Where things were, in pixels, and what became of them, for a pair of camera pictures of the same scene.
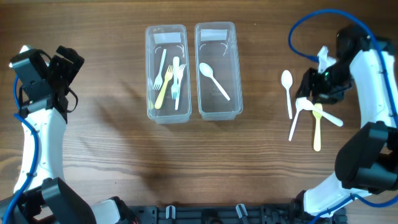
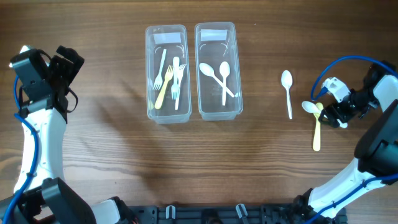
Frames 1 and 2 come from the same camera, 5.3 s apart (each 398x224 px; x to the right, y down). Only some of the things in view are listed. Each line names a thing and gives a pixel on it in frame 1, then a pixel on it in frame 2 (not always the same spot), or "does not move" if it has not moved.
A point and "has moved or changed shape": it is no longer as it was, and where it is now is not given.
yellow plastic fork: x=168 y=76 does not move
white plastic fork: x=158 y=81 does not move
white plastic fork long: x=180 y=74 does not move
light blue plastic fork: x=175 y=88 does not move
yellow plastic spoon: x=317 y=139 does not move
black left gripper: x=58 y=61 does not move
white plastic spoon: x=207 y=71 has moved or changed shape
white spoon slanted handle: x=301 y=103 -> x=224 y=70
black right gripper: x=309 y=83 -> x=337 y=107
